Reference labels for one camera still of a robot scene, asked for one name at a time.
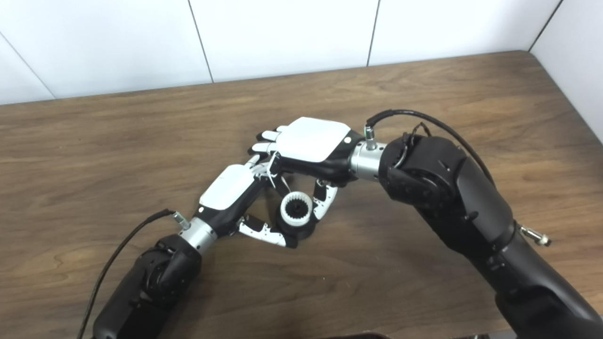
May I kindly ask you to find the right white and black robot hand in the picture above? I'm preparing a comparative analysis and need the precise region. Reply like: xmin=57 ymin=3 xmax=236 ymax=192
xmin=248 ymin=117 xmax=366 ymax=221

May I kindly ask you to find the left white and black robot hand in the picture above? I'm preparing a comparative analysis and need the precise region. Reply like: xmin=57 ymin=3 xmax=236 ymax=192
xmin=193 ymin=154 xmax=298 ymax=249

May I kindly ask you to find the white ring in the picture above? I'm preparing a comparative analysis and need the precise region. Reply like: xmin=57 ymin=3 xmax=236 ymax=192
xmin=280 ymin=192 xmax=314 ymax=227

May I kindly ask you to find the round black part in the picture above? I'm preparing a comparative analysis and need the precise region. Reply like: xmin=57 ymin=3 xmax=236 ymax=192
xmin=277 ymin=214 xmax=317 ymax=242

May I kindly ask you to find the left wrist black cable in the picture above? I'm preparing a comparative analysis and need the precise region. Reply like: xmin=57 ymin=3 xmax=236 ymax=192
xmin=78 ymin=209 xmax=191 ymax=339

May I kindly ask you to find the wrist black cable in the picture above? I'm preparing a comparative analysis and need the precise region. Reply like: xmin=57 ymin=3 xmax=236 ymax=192
xmin=365 ymin=109 xmax=552 ymax=247
xmin=78 ymin=209 xmax=191 ymax=339

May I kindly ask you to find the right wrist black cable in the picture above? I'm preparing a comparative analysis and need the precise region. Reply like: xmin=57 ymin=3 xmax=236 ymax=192
xmin=365 ymin=109 xmax=552 ymax=247

